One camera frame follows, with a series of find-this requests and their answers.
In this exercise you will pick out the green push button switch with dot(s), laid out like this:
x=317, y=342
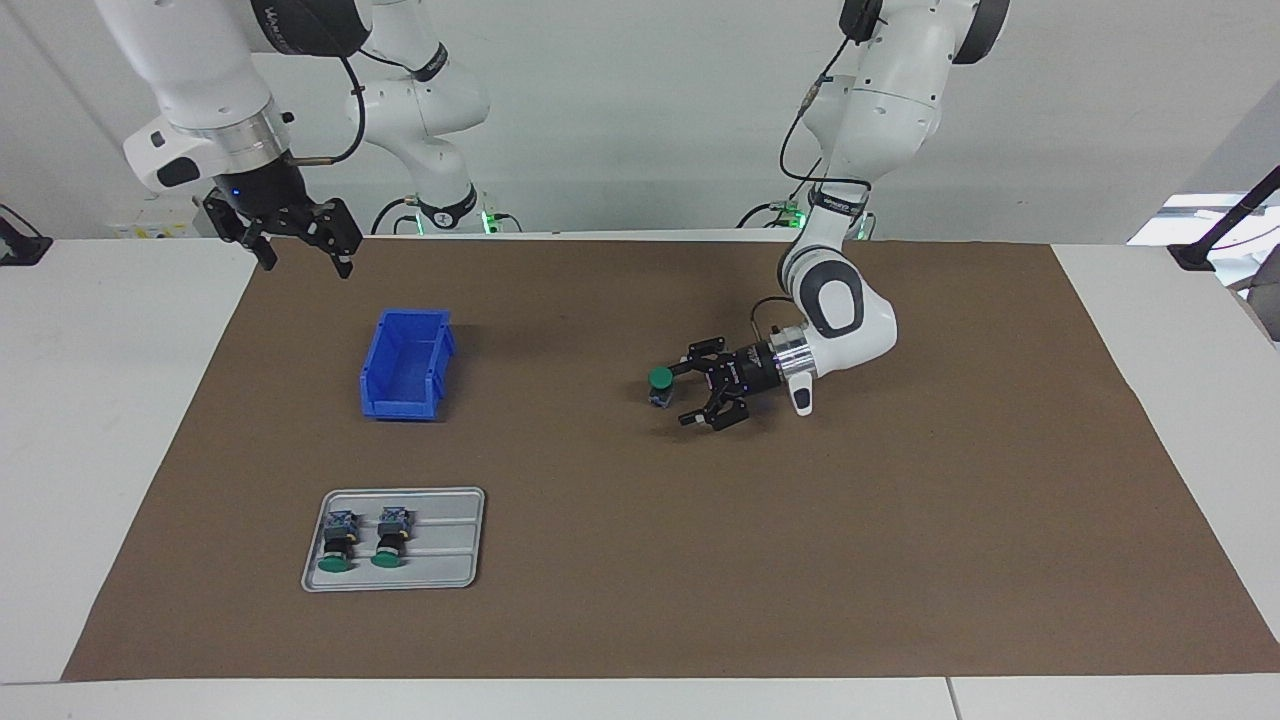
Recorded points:
x=392, y=535
x=660, y=378
x=338, y=540

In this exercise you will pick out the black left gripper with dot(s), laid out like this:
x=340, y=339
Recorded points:
x=755, y=370

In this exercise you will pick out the blue plastic storage bin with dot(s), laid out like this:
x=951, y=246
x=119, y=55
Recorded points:
x=405, y=395

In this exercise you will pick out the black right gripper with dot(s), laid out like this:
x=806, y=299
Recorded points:
x=262, y=195

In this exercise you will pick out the white socket box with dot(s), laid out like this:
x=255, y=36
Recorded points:
x=150, y=222

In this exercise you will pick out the black clamp mount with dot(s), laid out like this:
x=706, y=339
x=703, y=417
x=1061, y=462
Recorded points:
x=22, y=250

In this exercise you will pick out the grey metal tray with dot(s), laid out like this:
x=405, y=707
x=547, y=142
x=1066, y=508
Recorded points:
x=445, y=560

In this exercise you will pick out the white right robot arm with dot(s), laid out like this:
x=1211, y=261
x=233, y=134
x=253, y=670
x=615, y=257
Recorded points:
x=190, y=70

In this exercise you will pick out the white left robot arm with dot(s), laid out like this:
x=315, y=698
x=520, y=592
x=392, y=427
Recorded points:
x=870, y=335

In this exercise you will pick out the grey chair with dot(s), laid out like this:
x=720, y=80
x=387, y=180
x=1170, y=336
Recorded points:
x=1268, y=305

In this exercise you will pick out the brown table mat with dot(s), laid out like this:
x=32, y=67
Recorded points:
x=700, y=550

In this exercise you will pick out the black camera stand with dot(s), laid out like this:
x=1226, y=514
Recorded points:
x=1192, y=258

